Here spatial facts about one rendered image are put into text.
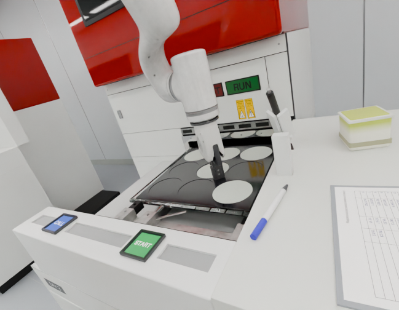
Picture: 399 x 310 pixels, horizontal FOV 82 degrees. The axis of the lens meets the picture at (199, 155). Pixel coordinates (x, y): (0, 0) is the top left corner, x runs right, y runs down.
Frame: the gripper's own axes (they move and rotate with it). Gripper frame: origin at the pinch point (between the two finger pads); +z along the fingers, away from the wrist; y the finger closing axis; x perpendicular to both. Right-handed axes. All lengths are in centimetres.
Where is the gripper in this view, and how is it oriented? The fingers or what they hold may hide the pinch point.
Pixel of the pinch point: (217, 171)
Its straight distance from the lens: 65.0
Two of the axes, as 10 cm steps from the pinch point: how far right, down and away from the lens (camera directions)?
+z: 2.5, 8.9, 3.7
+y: 2.4, 3.1, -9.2
